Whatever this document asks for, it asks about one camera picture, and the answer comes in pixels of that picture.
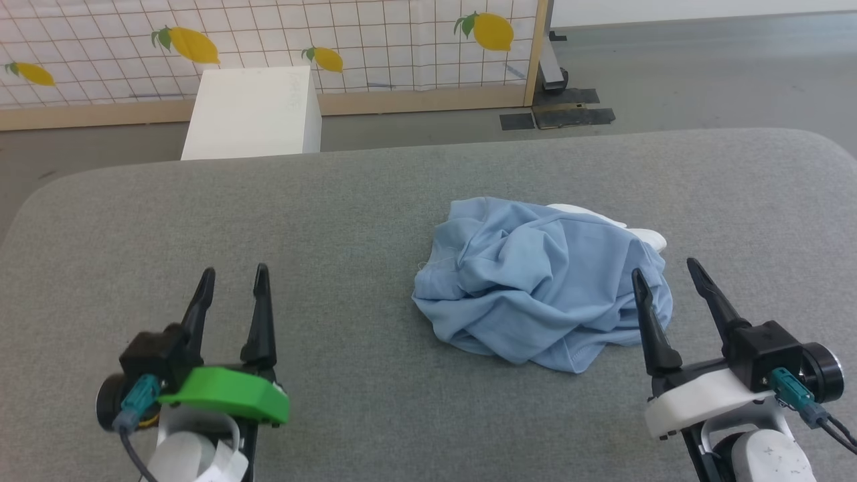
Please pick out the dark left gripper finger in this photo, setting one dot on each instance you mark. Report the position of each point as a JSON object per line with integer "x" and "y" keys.
{"x": 198, "y": 321}
{"x": 261, "y": 321}

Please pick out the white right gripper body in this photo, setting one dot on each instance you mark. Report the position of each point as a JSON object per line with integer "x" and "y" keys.
{"x": 703, "y": 402}

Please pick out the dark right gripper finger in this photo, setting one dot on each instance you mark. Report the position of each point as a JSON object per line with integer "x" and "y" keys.
{"x": 716, "y": 301}
{"x": 653, "y": 328}

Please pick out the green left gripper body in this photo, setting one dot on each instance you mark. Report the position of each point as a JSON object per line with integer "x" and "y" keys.
{"x": 227, "y": 393}

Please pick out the light blue and white garment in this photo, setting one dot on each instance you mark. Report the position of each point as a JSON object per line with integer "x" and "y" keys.
{"x": 535, "y": 288}

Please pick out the white box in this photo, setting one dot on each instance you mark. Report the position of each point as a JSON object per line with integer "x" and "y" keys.
{"x": 251, "y": 114}

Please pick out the long black floor plate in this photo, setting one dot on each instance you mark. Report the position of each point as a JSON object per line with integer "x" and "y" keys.
{"x": 574, "y": 118}

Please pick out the black floor plate under foot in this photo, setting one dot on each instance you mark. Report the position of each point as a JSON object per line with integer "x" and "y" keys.
{"x": 579, "y": 96}

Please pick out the small black floor plate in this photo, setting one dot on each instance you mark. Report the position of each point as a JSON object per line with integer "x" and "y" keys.
{"x": 517, "y": 122}

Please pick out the grey metal partition foot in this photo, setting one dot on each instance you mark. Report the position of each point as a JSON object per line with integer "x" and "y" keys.
{"x": 552, "y": 70}

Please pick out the lemon print partition screen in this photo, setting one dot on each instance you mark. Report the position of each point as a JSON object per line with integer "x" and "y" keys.
{"x": 268, "y": 33}

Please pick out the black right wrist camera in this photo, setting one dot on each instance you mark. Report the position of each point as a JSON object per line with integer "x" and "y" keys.
{"x": 770, "y": 351}

